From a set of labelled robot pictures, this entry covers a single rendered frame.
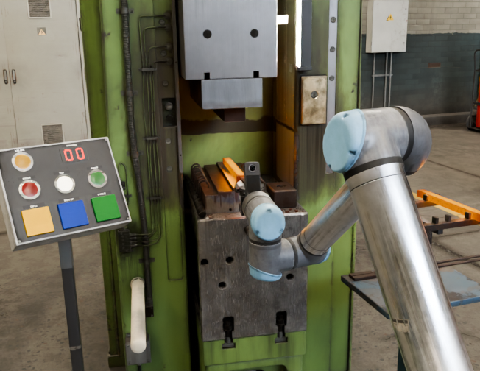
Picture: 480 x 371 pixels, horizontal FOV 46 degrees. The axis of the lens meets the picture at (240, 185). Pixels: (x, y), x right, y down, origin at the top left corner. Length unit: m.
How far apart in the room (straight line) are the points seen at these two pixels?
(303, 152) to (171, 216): 0.53
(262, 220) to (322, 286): 0.85
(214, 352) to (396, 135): 1.21
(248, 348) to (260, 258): 0.62
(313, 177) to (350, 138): 1.06
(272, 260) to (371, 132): 0.59
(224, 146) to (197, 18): 0.71
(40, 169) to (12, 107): 5.37
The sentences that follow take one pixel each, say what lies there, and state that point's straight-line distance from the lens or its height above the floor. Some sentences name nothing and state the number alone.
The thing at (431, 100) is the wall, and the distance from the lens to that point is 9.75.
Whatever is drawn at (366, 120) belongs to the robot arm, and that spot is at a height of 1.34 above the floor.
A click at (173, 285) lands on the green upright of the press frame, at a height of 0.60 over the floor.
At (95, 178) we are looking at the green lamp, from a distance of 1.75.
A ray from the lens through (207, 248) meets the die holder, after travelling 1.89.
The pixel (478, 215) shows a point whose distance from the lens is 1.87.
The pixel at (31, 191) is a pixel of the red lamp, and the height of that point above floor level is 1.09.
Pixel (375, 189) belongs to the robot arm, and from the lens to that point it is 1.06.
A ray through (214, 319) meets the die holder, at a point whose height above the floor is 0.55.
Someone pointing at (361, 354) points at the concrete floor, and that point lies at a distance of 2.90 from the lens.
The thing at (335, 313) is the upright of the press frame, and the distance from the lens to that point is 2.36.
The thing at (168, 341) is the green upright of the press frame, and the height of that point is 0.37.
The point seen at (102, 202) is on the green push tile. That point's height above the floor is 1.02.
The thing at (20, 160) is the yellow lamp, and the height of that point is 1.17.
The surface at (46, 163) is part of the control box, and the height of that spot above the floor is 1.15.
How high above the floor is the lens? 1.50
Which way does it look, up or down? 15 degrees down
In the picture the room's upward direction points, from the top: 1 degrees counter-clockwise
